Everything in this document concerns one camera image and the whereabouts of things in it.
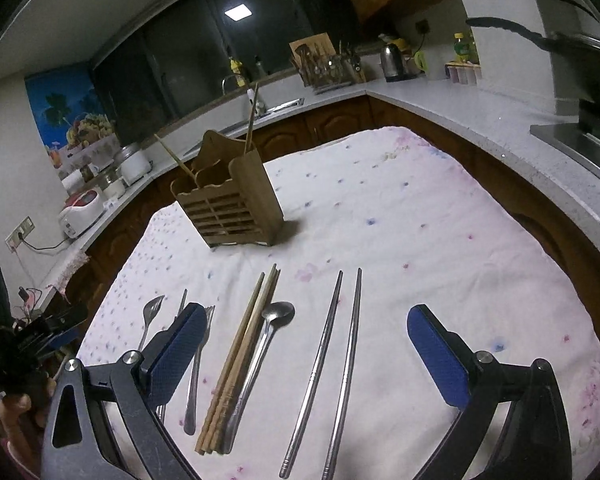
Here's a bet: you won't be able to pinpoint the small white lidded pot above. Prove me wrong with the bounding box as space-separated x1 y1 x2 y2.
97 167 126 201

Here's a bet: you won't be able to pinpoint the white red rice cooker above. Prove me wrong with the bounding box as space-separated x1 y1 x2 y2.
57 191 106 238

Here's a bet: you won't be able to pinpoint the small metal spoon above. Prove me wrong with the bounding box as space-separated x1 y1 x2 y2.
137 296 166 353

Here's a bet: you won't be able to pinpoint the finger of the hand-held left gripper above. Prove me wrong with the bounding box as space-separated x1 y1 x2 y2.
29 304 89 357

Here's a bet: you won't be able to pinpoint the kitchen faucet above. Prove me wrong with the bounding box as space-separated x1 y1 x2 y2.
222 74 266 111

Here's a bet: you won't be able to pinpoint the steel gas stove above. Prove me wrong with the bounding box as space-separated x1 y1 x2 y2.
530 120 600 186

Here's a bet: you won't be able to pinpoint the lace cloth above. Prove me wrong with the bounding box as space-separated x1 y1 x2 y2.
45 250 91 292

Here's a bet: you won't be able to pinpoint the black power cable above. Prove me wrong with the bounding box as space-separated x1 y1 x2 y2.
17 236 72 256

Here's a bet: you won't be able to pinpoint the yellow cap green bottle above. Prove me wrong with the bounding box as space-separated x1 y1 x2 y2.
452 32 473 66

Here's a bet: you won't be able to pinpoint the grey wall socket strip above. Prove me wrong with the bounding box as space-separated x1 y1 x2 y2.
5 216 35 251

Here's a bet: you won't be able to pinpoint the wooden cutting board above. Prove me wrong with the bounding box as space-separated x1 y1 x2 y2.
289 32 337 61

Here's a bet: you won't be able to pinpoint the brown lower kitchen cabinets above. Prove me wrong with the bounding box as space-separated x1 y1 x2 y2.
62 94 600 311

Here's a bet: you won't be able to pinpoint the wooden chopstick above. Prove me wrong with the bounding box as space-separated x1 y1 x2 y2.
210 266 280 456
202 264 277 456
244 82 260 153
153 134 197 181
195 272 266 456
216 269 282 456

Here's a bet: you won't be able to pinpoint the large white lidded pot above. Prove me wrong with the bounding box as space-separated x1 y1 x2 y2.
114 142 153 186

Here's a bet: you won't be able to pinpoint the dark kitchen window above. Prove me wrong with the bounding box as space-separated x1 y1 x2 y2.
91 0 353 133

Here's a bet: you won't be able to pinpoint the metal fork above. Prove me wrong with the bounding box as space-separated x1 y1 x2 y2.
183 305 216 437

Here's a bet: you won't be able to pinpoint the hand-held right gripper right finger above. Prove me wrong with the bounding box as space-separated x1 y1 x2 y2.
406 304 574 480

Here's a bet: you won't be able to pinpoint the wooden utensil holder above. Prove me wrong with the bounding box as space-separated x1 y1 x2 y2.
171 130 287 249

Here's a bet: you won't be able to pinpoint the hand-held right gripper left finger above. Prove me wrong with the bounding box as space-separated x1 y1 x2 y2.
39 302 208 480

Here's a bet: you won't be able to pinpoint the white dotted tablecloth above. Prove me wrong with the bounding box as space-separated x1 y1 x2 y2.
75 126 600 480

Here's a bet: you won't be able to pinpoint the steel electric kettle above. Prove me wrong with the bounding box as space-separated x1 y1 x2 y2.
378 40 416 83

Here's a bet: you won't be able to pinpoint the metal dish rack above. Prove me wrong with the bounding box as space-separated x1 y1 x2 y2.
292 42 368 93

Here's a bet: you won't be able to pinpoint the steel kitchen sink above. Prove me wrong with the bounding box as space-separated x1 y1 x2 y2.
250 97 306 118

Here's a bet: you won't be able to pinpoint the person's left hand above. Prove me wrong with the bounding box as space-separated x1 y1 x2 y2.
0 391 44 457

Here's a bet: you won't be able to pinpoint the tropical fruit wall poster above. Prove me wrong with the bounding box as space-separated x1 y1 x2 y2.
25 65 118 181

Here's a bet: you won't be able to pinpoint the metal chopstick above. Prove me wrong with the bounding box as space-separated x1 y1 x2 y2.
279 270 344 479
321 267 363 480

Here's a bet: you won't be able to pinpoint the black wok with lid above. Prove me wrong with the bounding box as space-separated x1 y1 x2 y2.
465 0 600 126

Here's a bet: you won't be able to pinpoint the long metal spoon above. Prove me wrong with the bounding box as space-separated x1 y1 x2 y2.
221 301 296 456

